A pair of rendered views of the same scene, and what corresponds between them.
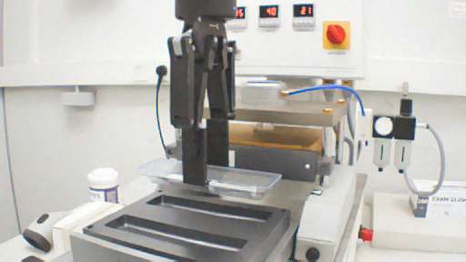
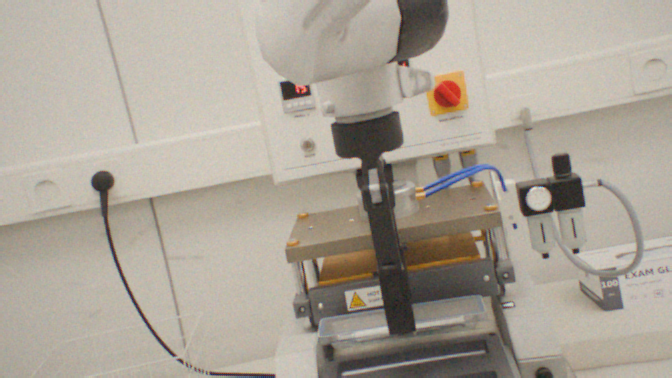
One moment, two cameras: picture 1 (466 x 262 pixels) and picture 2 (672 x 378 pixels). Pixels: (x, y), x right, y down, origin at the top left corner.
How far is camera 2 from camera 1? 0.62 m
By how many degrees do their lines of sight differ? 18
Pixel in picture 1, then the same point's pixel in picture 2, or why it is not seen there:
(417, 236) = (626, 340)
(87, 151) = not seen: outside the picture
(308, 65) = (414, 142)
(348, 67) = (470, 133)
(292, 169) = (469, 286)
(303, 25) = not seen: hidden behind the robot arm
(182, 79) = (385, 226)
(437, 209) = (639, 291)
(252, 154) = (416, 281)
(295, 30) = not seen: hidden behind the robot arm
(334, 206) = (542, 315)
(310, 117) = (475, 221)
